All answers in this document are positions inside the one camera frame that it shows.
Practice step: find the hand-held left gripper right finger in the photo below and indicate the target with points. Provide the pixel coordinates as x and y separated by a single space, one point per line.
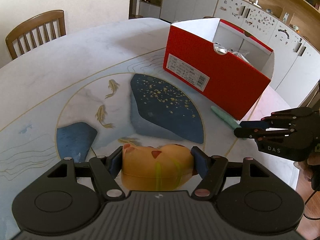
200 162

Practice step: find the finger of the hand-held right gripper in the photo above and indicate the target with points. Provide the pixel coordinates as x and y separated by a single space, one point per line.
287 116
250 133

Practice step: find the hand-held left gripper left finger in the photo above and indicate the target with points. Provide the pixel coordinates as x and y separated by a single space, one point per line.
115 162

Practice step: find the teal pen-shaped object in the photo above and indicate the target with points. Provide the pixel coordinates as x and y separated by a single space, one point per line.
222 116

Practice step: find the orange plush toy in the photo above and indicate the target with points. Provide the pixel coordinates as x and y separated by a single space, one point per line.
150 165

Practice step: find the red cardboard box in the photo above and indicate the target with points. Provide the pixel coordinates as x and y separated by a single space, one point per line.
225 85

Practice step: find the white marble desktop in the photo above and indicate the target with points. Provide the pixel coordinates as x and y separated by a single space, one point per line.
75 67

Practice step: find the person's right hand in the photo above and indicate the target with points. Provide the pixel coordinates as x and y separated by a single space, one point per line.
306 167

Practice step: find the clear packet with black item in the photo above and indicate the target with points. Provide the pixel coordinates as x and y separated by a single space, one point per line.
241 56

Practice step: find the grey and wood cabinet unit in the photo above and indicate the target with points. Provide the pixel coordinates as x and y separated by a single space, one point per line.
190 2

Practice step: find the brown wooden chair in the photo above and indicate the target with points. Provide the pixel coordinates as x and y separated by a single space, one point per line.
35 27

